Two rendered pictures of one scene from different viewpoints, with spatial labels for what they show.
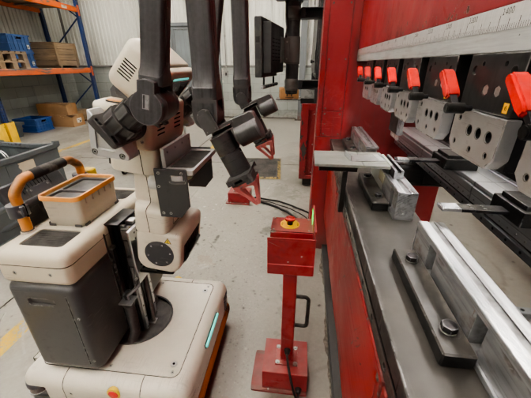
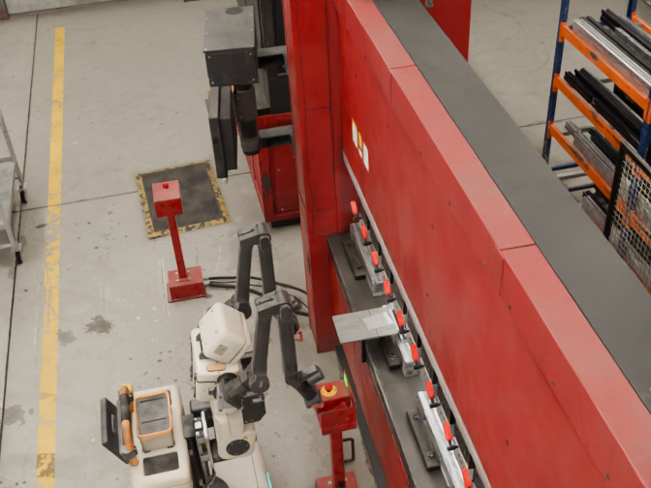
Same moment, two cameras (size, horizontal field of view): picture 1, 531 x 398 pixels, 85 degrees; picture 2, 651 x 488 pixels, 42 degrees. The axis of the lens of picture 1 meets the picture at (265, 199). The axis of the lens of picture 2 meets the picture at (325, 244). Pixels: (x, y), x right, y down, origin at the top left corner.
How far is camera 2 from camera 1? 290 cm
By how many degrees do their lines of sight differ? 20
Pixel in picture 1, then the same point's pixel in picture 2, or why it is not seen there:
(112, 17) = not seen: outside the picture
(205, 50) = (292, 353)
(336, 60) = (320, 162)
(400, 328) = (412, 460)
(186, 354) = not seen: outside the picture
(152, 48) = (262, 359)
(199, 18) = (289, 343)
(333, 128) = (327, 225)
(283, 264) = (333, 426)
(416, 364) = (418, 473)
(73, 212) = (168, 439)
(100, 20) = not seen: outside the picture
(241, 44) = (269, 277)
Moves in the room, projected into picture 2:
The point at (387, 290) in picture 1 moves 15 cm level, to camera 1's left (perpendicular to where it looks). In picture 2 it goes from (405, 441) to (371, 451)
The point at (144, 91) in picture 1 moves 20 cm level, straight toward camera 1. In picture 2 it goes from (260, 380) to (294, 410)
